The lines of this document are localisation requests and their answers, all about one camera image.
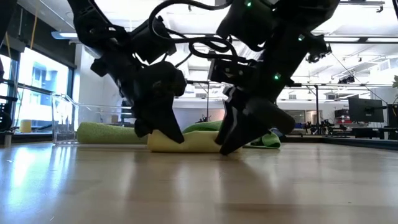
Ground lime green microfiber towel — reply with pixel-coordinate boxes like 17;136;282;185
76;121;149;145

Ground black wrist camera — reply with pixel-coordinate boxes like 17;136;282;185
129;16;177;65
216;0;277;52

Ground yellow bin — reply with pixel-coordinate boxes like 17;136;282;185
19;119;32;134

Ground ceiling light tube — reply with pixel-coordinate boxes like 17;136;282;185
51;30;79;40

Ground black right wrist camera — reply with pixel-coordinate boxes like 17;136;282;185
216;0;277;52

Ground clear plastic basket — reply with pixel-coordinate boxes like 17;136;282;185
51;92;138;146

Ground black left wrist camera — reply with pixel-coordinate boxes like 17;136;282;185
129;16;177;65

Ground black metal table frame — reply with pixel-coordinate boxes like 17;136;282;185
289;83;321;135
186;80;211;123

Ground yellow cable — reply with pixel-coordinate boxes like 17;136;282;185
29;7;40;50

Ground black camera cable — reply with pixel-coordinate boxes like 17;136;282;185
188;35;239;63
148;0;234;41

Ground black left camera cable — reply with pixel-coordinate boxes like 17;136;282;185
148;0;234;41

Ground black computer monitor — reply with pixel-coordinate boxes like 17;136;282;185
348;98;385;123
387;104;398;125

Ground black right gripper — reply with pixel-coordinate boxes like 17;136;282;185
207;57;296;156

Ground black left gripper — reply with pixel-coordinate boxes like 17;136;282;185
118;60;188;145

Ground black track spotlight cluster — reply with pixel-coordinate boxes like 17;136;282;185
306;43;333;64
338;75;356;85

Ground yellow microfiber towel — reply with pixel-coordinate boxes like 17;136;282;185
147;129;243;154

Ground black right camera cable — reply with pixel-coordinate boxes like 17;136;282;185
188;35;239;63

